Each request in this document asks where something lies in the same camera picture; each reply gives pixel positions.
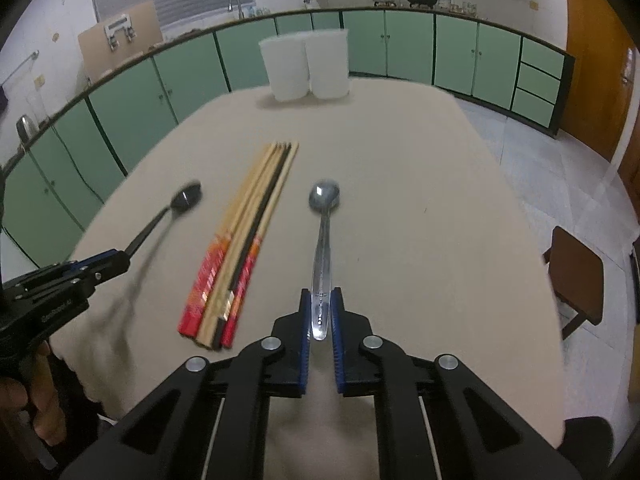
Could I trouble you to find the left white utensil holder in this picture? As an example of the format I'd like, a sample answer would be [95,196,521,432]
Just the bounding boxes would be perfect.
[259,32,309,102]

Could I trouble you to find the white utensil holder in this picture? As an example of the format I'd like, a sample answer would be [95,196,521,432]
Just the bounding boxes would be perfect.
[305,29,349,100]
[259,32,309,102]

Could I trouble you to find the red patterned bamboo chopstick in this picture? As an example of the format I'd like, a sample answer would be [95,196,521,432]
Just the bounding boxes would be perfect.
[177,142,278,337]

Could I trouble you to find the red-end bamboo chopstick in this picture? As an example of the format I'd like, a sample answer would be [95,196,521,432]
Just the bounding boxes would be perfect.
[216,142,299,349]

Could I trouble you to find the green base cabinets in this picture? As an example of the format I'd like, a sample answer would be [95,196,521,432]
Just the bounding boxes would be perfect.
[3,8,575,266]

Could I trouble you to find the plain bamboo chopstick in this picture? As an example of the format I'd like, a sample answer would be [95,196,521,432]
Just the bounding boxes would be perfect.
[195,143,288,348]

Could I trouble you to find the brown wooden stool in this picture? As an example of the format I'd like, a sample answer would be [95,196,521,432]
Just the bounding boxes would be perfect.
[542,226,604,340]

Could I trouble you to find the chrome kitchen faucet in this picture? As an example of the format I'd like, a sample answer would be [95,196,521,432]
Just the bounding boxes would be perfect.
[228,0,244,20]

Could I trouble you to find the right white utensil holder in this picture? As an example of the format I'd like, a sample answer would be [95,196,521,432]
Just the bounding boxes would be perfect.
[305,29,349,100]

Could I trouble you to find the black spoon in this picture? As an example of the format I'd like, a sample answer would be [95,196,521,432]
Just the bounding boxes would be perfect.
[125,180,203,257]

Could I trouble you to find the black chopstick gold band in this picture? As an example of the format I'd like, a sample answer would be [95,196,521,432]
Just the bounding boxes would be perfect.
[207,143,292,351]

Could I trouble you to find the cardboard sheet with brackets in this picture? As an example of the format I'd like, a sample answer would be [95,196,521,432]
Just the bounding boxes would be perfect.
[78,0,164,84]

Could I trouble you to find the steel kettle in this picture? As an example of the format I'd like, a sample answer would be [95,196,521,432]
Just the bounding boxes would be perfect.
[16,115,38,145]

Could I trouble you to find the person's left hand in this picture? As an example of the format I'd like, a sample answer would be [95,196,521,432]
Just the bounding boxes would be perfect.
[1,341,66,446]

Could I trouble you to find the silver metal spoon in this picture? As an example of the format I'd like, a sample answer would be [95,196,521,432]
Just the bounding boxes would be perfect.
[308,179,340,341]

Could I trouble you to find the wooden door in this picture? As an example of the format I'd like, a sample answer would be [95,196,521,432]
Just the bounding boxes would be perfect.
[560,0,640,201]

